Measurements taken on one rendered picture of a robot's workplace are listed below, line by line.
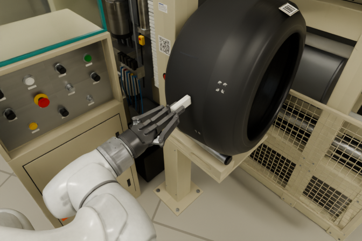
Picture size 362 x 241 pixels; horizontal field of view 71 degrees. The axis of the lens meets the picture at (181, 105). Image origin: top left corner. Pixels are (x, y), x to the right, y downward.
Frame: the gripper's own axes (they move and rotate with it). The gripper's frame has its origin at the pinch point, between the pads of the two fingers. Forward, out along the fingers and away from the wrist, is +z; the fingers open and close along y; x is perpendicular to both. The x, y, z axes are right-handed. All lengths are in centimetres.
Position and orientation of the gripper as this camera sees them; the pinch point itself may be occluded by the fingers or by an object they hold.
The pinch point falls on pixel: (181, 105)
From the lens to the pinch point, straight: 74.8
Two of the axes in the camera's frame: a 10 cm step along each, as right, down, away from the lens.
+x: 1.0, 6.9, 7.2
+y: -6.9, -4.7, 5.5
